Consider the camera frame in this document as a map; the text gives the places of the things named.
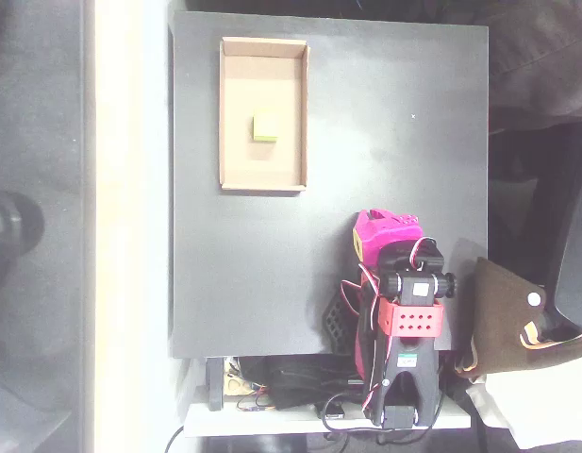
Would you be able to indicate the black usb plug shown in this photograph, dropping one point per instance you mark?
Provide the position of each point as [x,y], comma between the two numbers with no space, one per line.
[332,409]

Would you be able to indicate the green cube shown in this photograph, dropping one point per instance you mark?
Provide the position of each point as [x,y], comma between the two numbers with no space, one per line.
[265,125]

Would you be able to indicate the black chair part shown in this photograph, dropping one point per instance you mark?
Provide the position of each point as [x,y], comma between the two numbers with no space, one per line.
[576,264]

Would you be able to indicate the dark brown jacket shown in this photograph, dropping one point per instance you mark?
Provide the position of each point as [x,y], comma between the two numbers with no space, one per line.
[540,61]

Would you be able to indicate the black perforated arm base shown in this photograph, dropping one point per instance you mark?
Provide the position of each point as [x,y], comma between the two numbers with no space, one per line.
[337,321]

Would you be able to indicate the open cardboard box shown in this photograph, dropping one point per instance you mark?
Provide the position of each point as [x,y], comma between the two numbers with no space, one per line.
[271,75]

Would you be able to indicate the black table clamp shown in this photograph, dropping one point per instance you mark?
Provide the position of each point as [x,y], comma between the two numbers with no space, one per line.
[215,384]

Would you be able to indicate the yellow square gripper mount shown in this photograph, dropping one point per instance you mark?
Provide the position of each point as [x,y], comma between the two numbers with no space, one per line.
[357,241]

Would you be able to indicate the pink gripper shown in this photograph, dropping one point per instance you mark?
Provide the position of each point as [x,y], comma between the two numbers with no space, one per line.
[384,229]

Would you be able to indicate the white cloth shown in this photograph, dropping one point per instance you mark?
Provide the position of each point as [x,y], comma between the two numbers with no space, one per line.
[540,406]

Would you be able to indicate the white shelf board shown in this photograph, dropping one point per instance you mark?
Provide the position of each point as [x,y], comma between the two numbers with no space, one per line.
[253,422]

